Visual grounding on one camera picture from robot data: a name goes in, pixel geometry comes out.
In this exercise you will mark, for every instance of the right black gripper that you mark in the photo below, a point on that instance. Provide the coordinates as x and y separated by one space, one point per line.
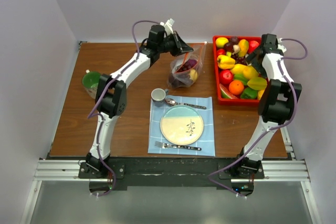
251 59

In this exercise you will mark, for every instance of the red apple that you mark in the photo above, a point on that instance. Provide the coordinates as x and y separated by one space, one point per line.
253 44
226 77

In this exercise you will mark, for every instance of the beige and teal plate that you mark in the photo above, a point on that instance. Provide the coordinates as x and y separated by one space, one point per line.
181 125

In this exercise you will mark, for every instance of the orange fruit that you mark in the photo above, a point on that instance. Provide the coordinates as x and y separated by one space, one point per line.
236 87

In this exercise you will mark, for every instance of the metal fork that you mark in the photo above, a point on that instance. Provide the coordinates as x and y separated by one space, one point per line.
184 147

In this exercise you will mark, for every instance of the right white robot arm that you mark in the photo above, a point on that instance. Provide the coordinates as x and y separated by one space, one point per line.
277 105

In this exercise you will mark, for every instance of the watermelon slice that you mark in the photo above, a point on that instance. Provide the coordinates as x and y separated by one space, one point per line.
225 93

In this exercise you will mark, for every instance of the yellow peach top left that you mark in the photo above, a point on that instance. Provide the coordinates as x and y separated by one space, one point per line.
220 42

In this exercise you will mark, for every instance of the blue checked placemat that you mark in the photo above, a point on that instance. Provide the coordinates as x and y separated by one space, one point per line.
206 141

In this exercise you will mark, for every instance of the yellow star fruit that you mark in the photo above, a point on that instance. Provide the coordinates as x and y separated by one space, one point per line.
257 83

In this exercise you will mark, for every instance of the yellow lemon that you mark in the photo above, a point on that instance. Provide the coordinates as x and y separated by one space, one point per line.
249 72

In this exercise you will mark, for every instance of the green glass cup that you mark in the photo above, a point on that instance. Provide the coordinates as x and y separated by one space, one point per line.
90 82

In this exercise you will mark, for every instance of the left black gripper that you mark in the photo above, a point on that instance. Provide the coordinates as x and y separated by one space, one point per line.
180 46

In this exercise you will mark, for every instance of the grey mug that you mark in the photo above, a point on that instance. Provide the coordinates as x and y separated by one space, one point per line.
158 96

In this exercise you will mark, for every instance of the green bell pepper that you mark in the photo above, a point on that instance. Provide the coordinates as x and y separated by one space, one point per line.
249 94

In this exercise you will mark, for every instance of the metal spoon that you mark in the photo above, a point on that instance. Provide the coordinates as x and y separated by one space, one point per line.
172 102

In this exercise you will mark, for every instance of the orange yellow mango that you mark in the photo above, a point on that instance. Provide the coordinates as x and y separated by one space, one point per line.
244 46

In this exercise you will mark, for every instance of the aluminium frame rail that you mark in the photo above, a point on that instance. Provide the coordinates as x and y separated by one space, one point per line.
274 171

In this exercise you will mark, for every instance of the purple grape bunch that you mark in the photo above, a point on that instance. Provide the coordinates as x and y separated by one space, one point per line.
179 77

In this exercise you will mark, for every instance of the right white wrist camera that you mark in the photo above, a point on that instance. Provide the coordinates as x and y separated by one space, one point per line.
280 46

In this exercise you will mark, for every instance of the purple onion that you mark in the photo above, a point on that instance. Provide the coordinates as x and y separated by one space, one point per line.
190 63

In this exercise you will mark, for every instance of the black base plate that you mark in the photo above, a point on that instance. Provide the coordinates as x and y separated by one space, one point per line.
119 173

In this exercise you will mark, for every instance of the red plastic fruit tray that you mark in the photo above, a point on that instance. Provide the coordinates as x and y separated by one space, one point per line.
231 49

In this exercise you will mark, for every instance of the clear zip top bag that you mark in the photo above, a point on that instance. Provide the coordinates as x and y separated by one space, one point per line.
198 54

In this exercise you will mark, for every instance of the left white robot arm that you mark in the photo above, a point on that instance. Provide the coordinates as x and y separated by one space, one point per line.
111 96

